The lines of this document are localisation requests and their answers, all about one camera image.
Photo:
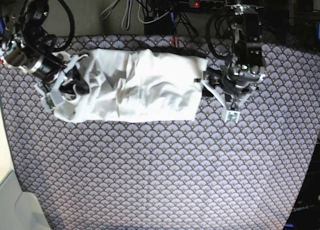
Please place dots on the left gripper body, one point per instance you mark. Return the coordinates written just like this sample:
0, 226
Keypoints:
235, 83

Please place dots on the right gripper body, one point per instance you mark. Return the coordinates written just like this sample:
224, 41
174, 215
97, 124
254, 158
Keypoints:
45, 68

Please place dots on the white T-shirt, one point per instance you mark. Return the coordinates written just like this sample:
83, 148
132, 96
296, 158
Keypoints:
136, 87

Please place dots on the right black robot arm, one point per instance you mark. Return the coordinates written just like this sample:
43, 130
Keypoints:
25, 45

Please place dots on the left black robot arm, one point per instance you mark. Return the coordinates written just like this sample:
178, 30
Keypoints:
244, 30

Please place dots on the red table clamp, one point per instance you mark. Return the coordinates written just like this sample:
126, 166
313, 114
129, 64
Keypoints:
175, 41

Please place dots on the patterned purple table cloth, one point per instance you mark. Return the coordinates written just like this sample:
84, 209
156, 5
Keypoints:
201, 174

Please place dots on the black power strip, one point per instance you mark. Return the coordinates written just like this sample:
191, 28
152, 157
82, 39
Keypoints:
205, 4

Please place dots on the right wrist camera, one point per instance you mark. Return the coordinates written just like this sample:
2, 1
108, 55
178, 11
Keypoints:
53, 99

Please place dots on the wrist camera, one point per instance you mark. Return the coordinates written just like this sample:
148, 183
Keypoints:
53, 99
231, 116

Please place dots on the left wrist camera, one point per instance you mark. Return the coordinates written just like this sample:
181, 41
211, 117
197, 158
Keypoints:
231, 116

